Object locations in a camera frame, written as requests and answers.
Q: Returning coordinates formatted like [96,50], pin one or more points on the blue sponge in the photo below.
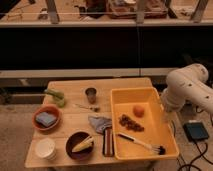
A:
[45,119]

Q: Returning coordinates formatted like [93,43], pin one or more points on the bunch of dark grapes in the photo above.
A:
[130,124]

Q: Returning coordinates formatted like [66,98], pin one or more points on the wooden table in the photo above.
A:
[76,119]

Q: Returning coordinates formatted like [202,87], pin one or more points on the orange bowl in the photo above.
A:
[52,109]

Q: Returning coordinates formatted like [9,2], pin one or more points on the grey crumpled cloth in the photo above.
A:
[100,123]

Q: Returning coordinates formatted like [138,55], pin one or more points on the dark purple bowl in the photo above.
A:
[74,140]

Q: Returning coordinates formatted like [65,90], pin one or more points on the white cup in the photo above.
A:
[45,149]

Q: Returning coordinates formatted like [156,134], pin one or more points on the yellow plastic bin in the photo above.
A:
[156,130]

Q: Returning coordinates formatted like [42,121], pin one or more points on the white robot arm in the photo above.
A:
[187,84]

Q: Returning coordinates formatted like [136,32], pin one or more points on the metal cup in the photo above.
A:
[91,94]

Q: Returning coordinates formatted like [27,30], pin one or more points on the black and white brush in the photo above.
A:
[160,150]

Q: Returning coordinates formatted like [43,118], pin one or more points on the orange apple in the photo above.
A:
[138,111]

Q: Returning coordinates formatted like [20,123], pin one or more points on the yellow corn cob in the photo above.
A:
[86,143]

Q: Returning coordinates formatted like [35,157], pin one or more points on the green toy vegetable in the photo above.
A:
[57,96]

